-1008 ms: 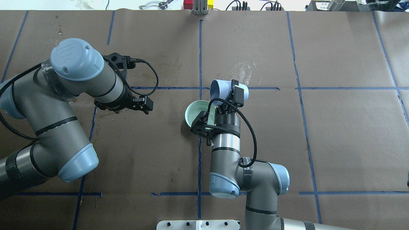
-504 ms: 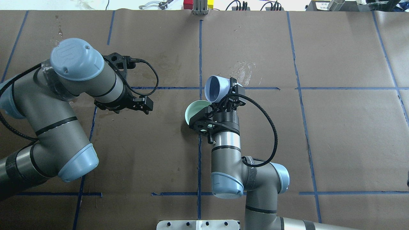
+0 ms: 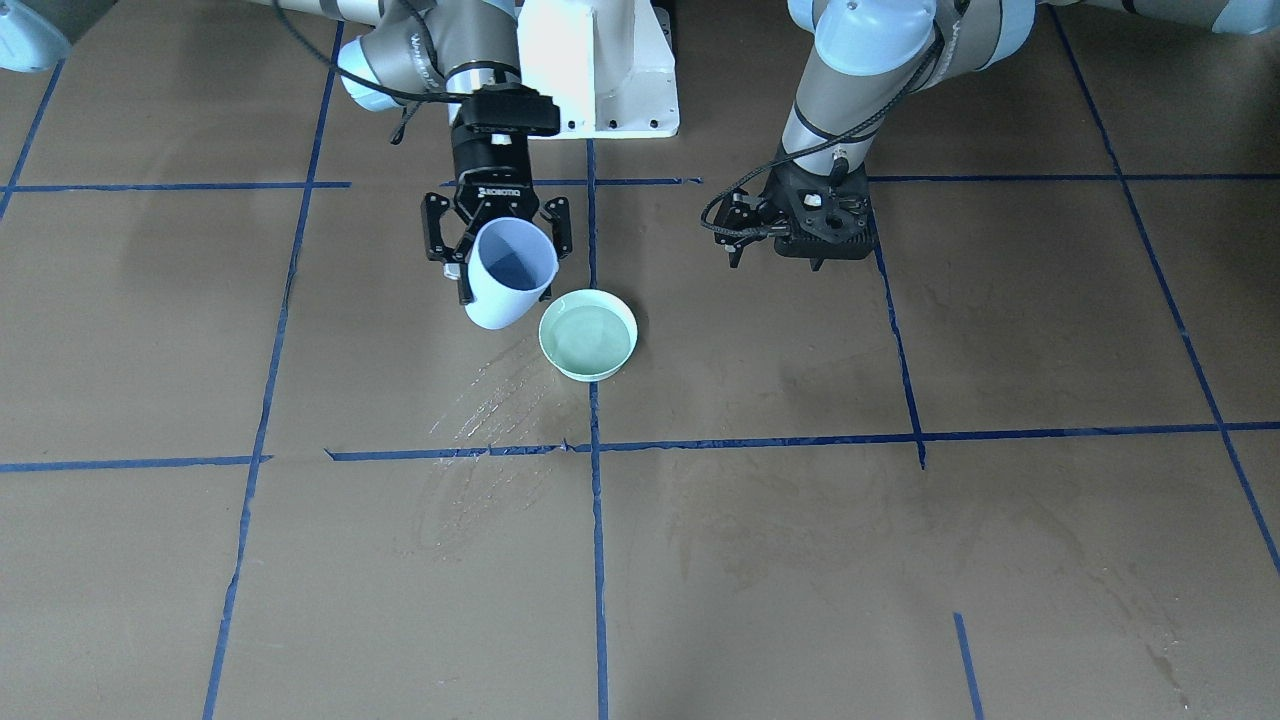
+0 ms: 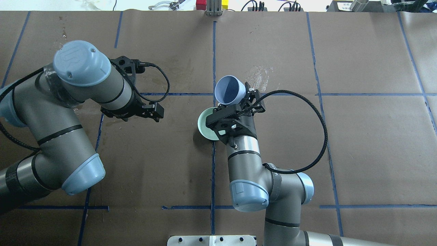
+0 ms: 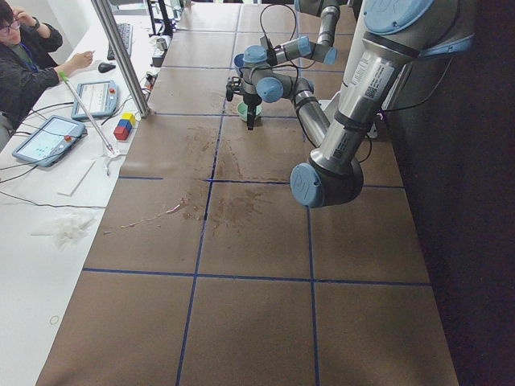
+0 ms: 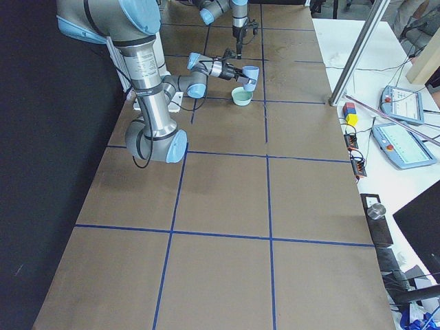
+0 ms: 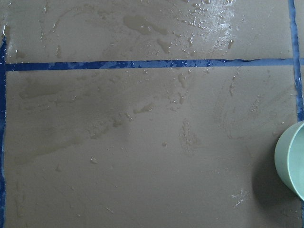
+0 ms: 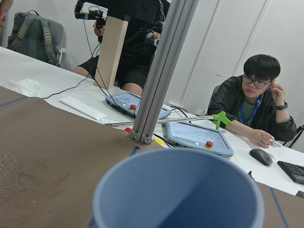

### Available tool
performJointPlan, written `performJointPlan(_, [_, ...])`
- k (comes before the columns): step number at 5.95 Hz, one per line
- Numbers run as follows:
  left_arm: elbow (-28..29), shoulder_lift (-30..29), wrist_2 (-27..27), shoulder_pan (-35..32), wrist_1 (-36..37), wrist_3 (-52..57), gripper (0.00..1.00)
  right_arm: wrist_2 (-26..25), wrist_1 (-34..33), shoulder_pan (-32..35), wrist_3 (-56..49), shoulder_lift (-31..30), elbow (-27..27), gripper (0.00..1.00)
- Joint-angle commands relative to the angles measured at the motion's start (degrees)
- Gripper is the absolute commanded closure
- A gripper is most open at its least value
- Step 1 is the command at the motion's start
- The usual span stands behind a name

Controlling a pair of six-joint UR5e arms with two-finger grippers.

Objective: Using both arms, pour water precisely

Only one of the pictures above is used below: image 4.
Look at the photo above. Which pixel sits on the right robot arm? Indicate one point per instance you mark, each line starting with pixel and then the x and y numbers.
pixel 255 185

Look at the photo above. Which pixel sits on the yellow cube block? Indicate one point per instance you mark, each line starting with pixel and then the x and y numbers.
pixel 224 4

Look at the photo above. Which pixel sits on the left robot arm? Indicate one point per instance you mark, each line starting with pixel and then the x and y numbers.
pixel 43 101

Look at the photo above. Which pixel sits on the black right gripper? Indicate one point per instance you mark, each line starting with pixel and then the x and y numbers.
pixel 248 125

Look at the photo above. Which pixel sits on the metal cylinder can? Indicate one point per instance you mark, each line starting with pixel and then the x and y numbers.
pixel 358 5

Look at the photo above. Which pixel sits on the aluminium frame post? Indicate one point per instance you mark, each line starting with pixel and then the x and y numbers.
pixel 214 8

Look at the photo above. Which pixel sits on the light blue cup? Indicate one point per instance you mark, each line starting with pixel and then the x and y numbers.
pixel 229 90

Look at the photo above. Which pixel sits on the mint green bowl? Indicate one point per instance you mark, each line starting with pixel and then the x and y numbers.
pixel 202 125

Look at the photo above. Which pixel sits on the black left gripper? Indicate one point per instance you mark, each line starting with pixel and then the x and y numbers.
pixel 127 111

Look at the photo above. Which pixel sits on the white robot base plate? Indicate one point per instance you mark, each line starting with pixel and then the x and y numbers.
pixel 212 240

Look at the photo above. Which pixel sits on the red cube block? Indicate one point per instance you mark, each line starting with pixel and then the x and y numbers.
pixel 201 5

